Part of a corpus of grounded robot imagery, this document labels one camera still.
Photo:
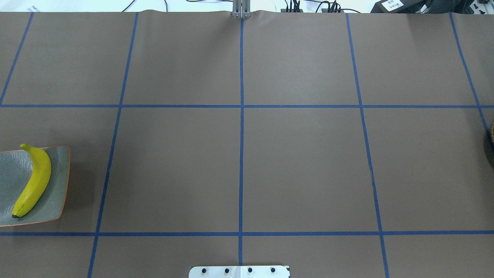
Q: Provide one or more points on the black usb hub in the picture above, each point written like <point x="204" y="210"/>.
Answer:
<point x="292" y="6"/>
<point x="332" y="8"/>

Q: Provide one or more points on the brown wicker basket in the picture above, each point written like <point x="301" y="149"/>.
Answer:
<point x="489" y="144"/>

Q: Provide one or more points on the aluminium frame post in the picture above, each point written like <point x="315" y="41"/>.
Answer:
<point x="241" y="9"/>

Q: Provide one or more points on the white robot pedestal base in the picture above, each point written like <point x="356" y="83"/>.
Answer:
<point x="252" y="271"/>

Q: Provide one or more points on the black usb hub near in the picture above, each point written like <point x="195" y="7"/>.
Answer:
<point x="332" y="8"/>

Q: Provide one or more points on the grey square plate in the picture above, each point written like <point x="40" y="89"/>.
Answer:
<point x="16" y="168"/>

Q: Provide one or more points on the black usb hub far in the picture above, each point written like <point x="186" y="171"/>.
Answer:
<point x="292" y="6"/>

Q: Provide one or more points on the black power adapter box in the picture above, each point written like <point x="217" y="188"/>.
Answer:
<point x="401" y="7"/>

